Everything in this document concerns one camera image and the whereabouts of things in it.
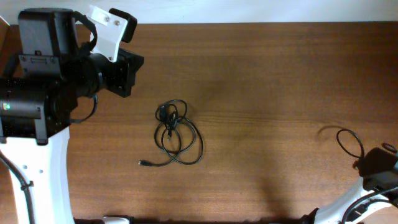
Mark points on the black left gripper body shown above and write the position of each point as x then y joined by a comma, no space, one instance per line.
116,80

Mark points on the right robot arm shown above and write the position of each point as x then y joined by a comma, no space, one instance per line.
375,189

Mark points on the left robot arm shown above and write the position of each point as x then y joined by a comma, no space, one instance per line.
65,55

